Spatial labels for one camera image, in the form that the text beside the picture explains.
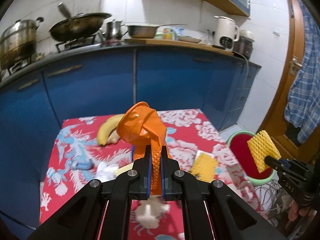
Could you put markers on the white plate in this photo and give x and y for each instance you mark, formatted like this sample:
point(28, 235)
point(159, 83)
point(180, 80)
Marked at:
point(189, 39)

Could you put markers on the steel steamer pot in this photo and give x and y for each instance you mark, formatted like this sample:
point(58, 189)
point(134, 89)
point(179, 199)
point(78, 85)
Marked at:
point(18, 42)

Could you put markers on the orange plastic bag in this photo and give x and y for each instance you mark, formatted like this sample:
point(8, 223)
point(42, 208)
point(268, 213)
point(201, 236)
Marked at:
point(141, 126)

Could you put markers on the blue plaid shirt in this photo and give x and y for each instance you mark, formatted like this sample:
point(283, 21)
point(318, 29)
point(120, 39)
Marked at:
point(302, 109)

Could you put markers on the dark rice cooker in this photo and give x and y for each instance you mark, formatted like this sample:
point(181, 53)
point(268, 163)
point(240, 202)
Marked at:
point(244, 45)

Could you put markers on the blue plastic wrapper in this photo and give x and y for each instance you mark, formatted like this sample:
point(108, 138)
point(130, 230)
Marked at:
point(86, 165)

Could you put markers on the red bucket green rim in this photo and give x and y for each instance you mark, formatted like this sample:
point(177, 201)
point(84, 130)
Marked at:
point(237, 143)

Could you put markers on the yellow banana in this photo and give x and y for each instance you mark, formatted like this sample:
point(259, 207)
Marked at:
point(107, 128)

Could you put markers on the yellow food package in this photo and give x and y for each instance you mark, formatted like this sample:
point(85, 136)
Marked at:
point(168, 34)

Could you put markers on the yellow sponge block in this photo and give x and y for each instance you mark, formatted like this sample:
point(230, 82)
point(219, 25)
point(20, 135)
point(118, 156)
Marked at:
point(123, 169)

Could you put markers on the yellow foam fruit net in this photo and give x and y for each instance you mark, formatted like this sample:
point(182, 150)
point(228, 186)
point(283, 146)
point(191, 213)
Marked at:
point(261, 146)

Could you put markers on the gas stove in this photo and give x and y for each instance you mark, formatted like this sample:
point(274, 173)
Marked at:
point(97, 38)

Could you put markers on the small steel pot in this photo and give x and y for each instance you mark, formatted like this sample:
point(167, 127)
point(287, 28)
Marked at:
point(114, 30)

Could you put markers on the right hand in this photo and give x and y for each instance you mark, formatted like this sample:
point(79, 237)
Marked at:
point(296, 211)

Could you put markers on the red floral tablecloth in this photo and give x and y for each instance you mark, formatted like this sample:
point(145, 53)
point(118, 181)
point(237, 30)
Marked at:
point(189, 133)

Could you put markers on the black wok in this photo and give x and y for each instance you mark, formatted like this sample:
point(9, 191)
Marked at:
point(78, 26)

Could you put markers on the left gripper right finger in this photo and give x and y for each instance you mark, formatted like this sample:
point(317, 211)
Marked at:
point(180, 185)

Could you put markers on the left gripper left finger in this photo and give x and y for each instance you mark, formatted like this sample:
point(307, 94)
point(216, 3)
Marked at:
point(133, 184)

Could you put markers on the blue kitchen base cabinets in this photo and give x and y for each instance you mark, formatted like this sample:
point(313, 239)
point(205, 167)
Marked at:
point(100, 81)

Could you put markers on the silver door handle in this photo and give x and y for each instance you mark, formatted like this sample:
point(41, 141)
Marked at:
point(294, 66)

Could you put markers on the white electric kettle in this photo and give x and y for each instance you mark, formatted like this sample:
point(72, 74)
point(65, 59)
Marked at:
point(226, 34)

